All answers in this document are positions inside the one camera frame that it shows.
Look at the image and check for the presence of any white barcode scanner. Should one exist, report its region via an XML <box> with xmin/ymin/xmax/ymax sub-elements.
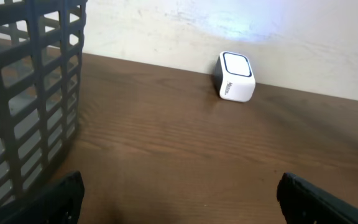
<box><xmin>213</xmin><ymin>51</ymin><xmax>256</xmax><ymax>103</ymax></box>

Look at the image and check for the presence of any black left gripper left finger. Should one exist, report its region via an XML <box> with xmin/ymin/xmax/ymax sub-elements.
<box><xmin>0</xmin><ymin>170</ymin><xmax>85</xmax><ymax>224</ymax></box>

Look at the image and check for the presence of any grey plastic shopping basket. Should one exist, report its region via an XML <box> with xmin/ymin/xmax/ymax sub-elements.
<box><xmin>0</xmin><ymin>0</ymin><xmax>86</xmax><ymax>207</ymax></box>

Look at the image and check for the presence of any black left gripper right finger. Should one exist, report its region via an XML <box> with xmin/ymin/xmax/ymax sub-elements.
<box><xmin>277</xmin><ymin>172</ymin><xmax>358</xmax><ymax>224</ymax></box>

